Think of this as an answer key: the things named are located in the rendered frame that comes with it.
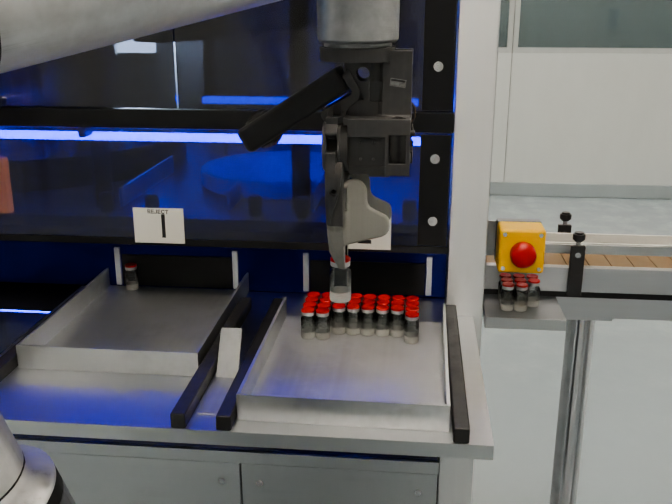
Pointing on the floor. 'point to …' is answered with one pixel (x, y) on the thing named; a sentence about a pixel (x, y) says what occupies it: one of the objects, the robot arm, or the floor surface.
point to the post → (470, 191)
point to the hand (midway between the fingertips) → (336, 252)
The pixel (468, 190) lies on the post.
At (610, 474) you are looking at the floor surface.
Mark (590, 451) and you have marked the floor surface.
